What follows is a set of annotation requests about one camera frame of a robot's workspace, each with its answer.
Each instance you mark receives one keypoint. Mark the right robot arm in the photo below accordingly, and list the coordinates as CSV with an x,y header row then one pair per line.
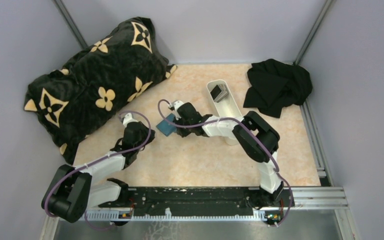
x,y
256,137

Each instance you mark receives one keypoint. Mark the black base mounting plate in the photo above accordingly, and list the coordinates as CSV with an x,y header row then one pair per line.
x,y
199,201

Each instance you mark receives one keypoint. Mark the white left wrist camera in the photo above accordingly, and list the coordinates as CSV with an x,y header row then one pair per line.
x,y
127,118

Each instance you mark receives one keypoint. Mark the blue leather card holder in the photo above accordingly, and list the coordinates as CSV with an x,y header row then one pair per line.
x,y
165,128

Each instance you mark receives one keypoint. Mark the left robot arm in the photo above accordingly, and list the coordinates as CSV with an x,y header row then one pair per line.
x,y
74,190

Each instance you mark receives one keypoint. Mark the black cloth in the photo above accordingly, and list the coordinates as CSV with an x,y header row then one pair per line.
x,y
275,85

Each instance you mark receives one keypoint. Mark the white oblong plastic bin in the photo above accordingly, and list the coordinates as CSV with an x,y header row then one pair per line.
x,y
226,108

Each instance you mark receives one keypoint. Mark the aluminium front rail frame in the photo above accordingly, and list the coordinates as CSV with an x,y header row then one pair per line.
x,y
310,199

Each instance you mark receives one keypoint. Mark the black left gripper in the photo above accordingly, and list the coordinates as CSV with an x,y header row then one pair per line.
x,y
122,145

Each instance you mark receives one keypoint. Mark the black flower-patterned pillow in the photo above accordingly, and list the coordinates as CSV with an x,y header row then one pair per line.
x,y
92,86

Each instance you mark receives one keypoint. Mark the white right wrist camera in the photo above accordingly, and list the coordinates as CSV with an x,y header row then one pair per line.
x,y
175,105

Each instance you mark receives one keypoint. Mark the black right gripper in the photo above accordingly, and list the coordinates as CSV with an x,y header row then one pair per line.
x,y
182,130

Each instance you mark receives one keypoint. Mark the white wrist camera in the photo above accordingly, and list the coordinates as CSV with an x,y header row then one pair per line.
x,y
127,118
175,105

